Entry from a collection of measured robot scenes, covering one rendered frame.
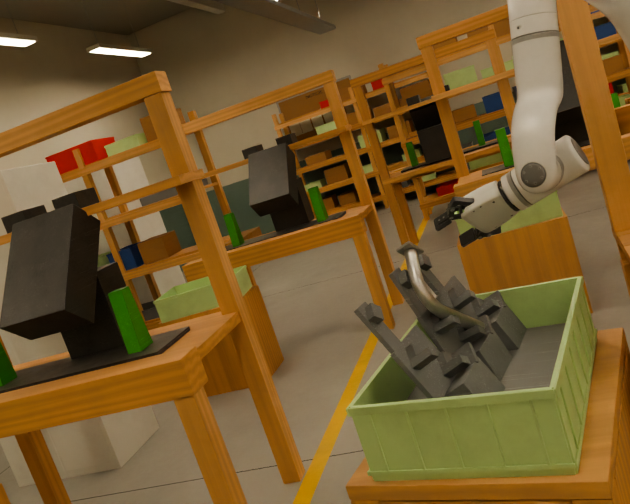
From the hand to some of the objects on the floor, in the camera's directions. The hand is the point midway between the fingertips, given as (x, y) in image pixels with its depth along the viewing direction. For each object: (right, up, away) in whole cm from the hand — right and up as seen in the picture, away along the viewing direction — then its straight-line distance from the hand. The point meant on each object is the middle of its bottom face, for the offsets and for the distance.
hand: (451, 231), depth 145 cm
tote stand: (+37, -113, +20) cm, 121 cm away
